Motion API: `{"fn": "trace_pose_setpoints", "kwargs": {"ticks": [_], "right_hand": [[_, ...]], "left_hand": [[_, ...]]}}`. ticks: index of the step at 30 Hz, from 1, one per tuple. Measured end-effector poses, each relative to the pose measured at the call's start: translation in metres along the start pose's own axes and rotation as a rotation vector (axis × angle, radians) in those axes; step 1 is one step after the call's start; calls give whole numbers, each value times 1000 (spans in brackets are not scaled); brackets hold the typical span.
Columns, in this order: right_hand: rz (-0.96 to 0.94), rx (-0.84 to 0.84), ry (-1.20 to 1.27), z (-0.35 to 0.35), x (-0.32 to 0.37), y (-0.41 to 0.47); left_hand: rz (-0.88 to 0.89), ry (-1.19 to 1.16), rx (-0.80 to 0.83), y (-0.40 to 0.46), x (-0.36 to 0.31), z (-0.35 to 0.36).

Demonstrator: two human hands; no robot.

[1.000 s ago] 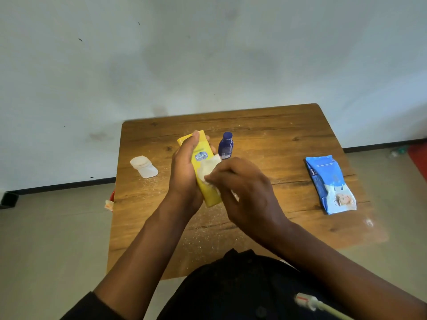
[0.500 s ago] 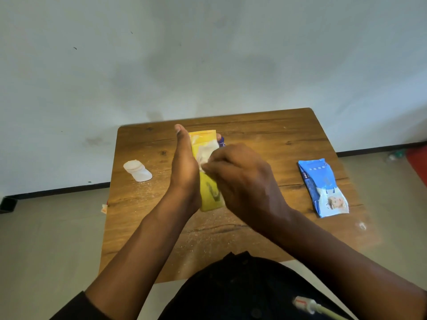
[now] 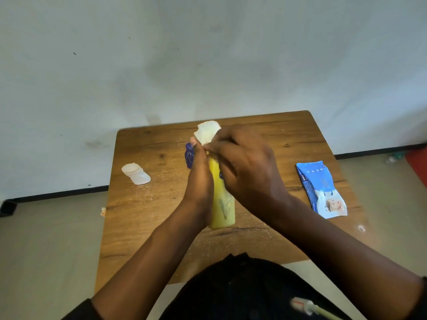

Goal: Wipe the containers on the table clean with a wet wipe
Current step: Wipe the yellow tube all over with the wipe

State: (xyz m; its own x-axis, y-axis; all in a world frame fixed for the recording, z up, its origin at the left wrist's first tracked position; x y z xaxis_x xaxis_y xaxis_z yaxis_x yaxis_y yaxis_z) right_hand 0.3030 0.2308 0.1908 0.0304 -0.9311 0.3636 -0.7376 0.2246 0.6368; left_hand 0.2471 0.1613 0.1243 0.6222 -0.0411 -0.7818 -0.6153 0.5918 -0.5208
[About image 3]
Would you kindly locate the blue wet wipes pack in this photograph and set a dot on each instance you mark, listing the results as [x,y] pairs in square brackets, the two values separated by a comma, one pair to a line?
[320,186]

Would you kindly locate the black floor block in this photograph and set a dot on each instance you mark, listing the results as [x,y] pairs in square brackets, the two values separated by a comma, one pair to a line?
[8,208]

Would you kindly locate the red floor object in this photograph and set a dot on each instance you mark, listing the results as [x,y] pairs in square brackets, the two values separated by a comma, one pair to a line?
[417,164]

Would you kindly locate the yellow bottle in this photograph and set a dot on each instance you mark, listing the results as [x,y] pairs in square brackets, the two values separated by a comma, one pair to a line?
[221,213]

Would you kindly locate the white bottle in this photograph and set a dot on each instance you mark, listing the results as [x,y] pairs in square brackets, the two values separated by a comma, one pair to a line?
[136,174]

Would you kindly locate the person's right hand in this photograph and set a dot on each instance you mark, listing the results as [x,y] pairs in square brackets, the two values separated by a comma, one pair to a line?
[250,173]

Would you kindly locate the person's right forearm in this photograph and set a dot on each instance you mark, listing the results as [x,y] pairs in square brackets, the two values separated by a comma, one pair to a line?
[347,263]

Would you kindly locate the green white floor litter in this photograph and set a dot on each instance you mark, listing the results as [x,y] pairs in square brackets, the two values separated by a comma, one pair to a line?
[395,157]

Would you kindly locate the person's black clothing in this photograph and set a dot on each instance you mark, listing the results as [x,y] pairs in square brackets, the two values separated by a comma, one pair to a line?
[240,289]

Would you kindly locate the dark blue bottle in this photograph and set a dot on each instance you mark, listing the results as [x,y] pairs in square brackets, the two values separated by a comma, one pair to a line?
[189,156]

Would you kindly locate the person's left forearm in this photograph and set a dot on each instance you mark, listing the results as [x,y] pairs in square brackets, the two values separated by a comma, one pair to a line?
[143,266]

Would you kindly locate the person's left hand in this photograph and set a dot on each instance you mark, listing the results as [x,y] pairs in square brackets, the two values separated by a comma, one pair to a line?
[200,186]

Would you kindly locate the white wipe cloth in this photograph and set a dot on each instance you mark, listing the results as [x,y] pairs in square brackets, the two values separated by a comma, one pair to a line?
[207,131]

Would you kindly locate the orange white paper scrap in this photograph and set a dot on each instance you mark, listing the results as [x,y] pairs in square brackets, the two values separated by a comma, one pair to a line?
[103,212]

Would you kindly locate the wooden table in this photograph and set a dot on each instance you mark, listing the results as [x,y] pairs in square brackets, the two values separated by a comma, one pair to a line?
[150,213]

